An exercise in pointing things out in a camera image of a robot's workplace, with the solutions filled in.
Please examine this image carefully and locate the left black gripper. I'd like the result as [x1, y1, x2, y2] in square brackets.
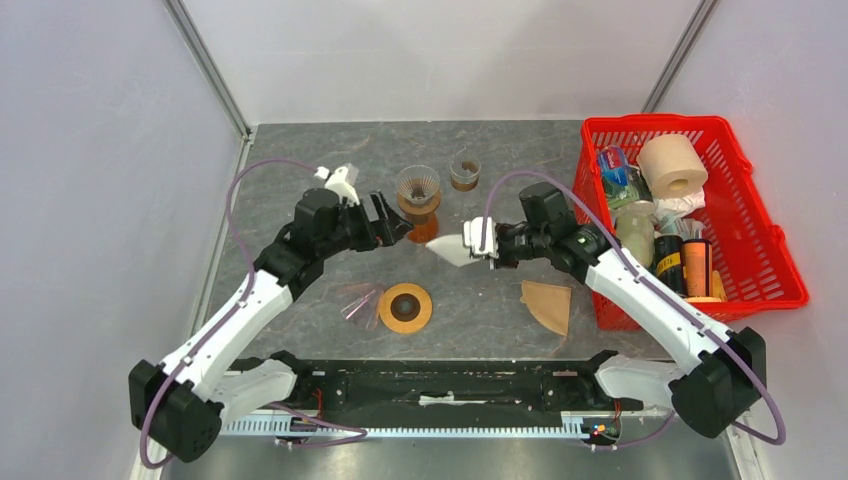
[319, 190, 414, 259]

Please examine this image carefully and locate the white paper coffee filter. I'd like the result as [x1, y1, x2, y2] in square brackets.
[425, 234, 478, 268]

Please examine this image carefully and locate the dark wooden ring holder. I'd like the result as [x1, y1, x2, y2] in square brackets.
[396, 192, 442, 225]

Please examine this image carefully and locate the clear glass dripper cone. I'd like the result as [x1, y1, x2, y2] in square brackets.
[396, 165, 440, 205]

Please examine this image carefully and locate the light wooden ring holder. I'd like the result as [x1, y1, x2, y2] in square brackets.
[377, 283, 433, 334]

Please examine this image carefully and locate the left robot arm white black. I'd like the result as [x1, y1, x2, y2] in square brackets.
[129, 188, 413, 469]

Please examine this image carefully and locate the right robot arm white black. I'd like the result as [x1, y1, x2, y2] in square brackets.
[427, 179, 786, 445]

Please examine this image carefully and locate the brown paper coffee filter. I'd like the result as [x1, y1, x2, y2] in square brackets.
[520, 281, 572, 337]

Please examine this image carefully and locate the amber glass carafe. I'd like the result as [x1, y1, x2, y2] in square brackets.
[406, 213, 439, 244]

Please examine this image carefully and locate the small glass cup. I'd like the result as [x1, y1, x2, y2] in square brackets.
[450, 158, 481, 192]

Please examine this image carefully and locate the blue snack packet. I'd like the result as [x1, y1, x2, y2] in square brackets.
[596, 145, 629, 187]

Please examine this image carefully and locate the pale green bottle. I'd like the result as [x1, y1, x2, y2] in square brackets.
[615, 205, 655, 267]

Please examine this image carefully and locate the green patterned packet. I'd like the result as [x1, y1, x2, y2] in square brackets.
[602, 168, 655, 215]

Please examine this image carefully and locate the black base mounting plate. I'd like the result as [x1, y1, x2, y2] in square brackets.
[238, 358, 644, 431]

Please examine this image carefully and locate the black cylindrical can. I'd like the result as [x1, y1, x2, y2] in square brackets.
[654, 234, 687, 297]

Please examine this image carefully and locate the crumpled white paper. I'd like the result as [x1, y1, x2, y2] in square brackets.
[650, 189, 706, 227]

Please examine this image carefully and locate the beige toilet paper roll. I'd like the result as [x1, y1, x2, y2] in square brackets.
[637, 134, 708, 198]

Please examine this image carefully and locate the orange cylindrical can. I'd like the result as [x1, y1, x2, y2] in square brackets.
[682, 239, 713, 297]

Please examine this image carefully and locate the red plastic basket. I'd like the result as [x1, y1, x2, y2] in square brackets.
[572, 113, 809, 323]

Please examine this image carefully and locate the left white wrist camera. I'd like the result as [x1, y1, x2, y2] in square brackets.
[313, 163, 360, 205]

